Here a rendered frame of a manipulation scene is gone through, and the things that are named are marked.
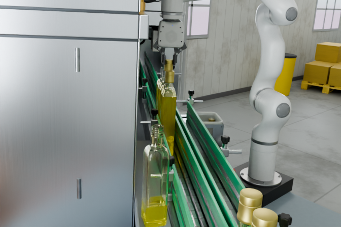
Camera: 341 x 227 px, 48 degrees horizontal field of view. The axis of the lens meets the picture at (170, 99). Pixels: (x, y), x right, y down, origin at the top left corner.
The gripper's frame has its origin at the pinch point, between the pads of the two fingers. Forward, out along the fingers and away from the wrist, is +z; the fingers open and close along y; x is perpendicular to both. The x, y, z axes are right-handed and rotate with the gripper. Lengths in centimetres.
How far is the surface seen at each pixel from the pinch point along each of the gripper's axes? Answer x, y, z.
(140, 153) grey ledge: -19.4, -11.5, 31.6
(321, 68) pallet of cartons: 497, 356, 92
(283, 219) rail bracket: -83, 14, 19
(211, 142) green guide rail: -28.1, 12.5, 24.0
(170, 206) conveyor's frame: -56, -5, 32
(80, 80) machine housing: -54, -30, -3
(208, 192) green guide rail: -63, 3, 23
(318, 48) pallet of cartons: 561, 381, 64
